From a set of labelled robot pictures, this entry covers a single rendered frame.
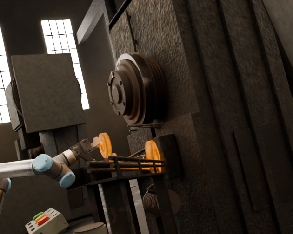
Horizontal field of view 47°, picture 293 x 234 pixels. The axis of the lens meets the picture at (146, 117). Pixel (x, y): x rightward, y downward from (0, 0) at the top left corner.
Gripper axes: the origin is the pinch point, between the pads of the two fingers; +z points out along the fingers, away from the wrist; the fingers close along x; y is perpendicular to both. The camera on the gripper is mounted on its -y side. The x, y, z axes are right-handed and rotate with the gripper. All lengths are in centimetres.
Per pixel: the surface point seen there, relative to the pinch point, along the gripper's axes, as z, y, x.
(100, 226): -38, -22, -76
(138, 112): 21.5, 6.6, -18.8
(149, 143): 1, -7, -59
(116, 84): 20.9, 27.7, -9.7
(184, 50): 45, 24, -54
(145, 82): 29.2, 19.7, -29.4
